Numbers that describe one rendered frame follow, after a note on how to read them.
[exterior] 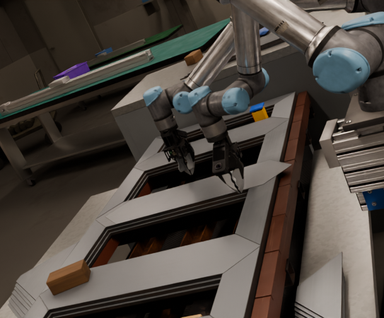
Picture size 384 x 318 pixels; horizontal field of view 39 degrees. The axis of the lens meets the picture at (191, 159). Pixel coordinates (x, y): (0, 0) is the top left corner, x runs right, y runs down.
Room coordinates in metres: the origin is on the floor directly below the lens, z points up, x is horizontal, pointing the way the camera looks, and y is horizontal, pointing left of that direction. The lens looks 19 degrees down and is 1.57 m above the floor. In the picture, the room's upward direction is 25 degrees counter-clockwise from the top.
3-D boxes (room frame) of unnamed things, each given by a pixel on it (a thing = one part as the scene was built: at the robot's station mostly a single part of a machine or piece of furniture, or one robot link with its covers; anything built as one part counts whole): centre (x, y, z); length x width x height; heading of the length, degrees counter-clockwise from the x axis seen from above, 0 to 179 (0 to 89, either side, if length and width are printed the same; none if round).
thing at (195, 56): (3.04, -0.25, 1.07); 0.10 x 0.06 x 0.05; 143
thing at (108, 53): (9.16, 0.31, 0.39); 2.13 x 0.85 x 0.77; 61
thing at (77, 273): (1.54, 0.49, 0.87); 0.12 x 0.06 x 0.05; 85
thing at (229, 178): (1.66, -0.09, 0.89); 0.06 x 0.03 x 0.09; 156
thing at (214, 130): (1.65, -0.10, 1.08); 0.08 x 0.08 x 0.05
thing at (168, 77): (2.80, -0.44, 1.03); 1.30 x 0.60 x 0.04; 66
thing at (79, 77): (5.79, 0.48, 0.51); 2.91 x 1.12 x 1.02; 58
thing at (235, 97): (1.58, -0.18, 1.15); 0.11 x 0.11 x 0.08; 40
